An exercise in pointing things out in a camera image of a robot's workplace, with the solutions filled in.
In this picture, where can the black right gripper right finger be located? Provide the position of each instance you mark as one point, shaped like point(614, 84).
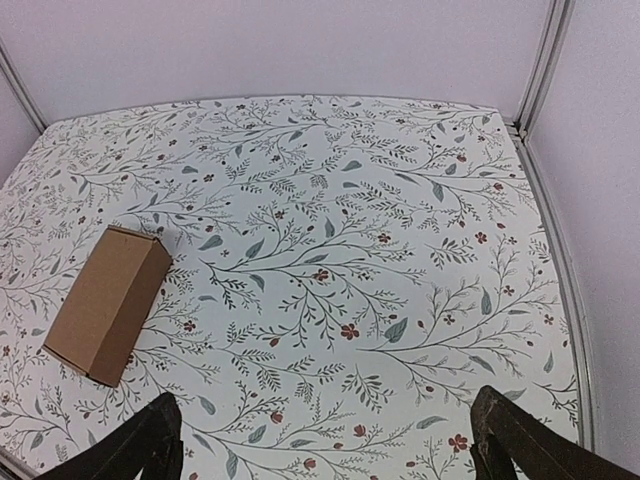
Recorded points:
point(506, 438)

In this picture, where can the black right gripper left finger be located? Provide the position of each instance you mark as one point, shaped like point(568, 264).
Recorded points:
point(146, 446)

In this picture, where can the brown cardboard box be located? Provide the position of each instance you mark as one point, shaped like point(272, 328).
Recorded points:
point(100, 320)

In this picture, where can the floral patterned table mat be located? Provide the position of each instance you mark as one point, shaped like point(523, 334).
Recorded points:
point(347, 273)

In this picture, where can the left aluminium frame post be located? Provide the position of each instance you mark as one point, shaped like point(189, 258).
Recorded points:
point(20, 91)

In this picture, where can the aluminium frame post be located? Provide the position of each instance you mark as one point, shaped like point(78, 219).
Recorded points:
point(554, 31)
point(20, 91)

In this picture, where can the right aluminium frame post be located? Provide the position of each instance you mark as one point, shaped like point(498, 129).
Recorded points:
point(554, 31)

